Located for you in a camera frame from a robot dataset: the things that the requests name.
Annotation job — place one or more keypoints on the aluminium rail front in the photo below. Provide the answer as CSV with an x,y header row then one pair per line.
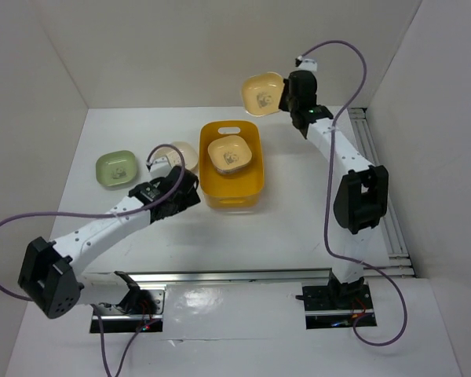
x,y
223,277

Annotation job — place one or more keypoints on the yellow panda plate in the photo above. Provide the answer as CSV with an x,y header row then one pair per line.
x,y
262,93
229,154

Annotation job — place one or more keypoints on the cream panda plate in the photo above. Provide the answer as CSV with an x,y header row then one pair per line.
x,y
185,151

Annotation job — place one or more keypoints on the aluminium rail right side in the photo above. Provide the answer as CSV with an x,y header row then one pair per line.
x,y
400,264

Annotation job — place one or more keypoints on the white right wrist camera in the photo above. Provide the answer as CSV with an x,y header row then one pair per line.
x,y
306,64

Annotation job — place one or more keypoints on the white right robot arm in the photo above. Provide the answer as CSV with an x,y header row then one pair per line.
x,y
357,190

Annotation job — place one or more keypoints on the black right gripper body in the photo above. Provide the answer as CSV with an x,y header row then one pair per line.
x,y
286,102

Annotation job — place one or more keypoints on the yellow plastic bin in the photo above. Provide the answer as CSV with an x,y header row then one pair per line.
x,y
241,189

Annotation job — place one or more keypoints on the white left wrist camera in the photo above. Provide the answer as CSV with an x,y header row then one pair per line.
x,y
159,167

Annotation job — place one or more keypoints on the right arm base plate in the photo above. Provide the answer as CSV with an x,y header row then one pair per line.
x,y
322,313

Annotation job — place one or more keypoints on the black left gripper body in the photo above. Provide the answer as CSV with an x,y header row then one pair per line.
x,y
184,202

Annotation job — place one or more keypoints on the aluminium rail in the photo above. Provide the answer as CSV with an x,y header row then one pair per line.
x,y
400,264
223,277

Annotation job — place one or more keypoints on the green panda plate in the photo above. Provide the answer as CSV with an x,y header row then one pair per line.
x,y
116,168

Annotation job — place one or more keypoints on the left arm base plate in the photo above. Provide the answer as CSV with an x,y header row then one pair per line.
x,y
145,315

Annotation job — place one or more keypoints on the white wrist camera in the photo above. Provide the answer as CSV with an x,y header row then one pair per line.
x,y
159,167
306,64

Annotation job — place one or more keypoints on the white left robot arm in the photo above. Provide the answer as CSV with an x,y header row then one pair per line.
x,y
53,272

